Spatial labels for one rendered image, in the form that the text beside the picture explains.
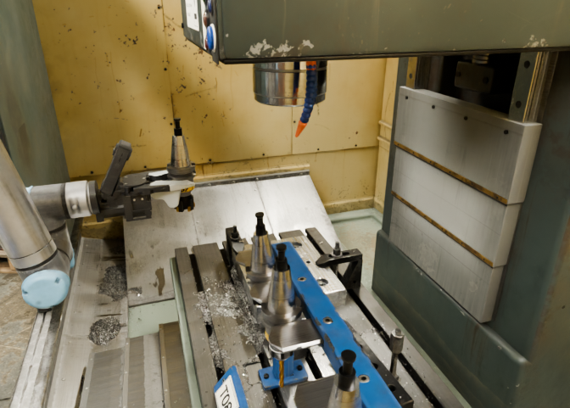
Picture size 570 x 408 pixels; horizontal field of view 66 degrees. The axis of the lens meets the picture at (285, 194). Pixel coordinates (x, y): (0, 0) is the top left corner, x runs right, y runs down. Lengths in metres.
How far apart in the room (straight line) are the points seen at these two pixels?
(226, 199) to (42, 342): 0.98
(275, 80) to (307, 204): 1.22
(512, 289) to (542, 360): 0.18
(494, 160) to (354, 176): 1.32
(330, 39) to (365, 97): 1.58
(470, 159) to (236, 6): 0.73
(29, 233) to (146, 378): 0.59
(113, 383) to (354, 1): 1.10
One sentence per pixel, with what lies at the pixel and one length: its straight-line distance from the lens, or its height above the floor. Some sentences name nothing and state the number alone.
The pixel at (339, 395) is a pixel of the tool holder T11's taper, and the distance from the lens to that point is 0.48.
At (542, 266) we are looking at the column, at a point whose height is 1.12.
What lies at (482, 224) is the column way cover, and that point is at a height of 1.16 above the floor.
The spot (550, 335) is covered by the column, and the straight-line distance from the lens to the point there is 1.22.
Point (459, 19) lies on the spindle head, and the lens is 0.75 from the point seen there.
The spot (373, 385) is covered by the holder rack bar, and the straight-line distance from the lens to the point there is 0.58.
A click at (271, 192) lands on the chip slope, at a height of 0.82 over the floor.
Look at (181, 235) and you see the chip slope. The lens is 1.90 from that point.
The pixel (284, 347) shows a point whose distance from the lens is 0.63.
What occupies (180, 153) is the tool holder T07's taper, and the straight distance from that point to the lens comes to 0.96.
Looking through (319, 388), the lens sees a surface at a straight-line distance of 0.58.
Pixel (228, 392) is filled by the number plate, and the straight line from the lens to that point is 0.95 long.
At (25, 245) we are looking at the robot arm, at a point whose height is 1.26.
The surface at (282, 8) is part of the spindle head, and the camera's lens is 0.62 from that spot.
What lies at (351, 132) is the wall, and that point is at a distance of 2.23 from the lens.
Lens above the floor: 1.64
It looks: 24 degrees down
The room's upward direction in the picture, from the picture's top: straight up
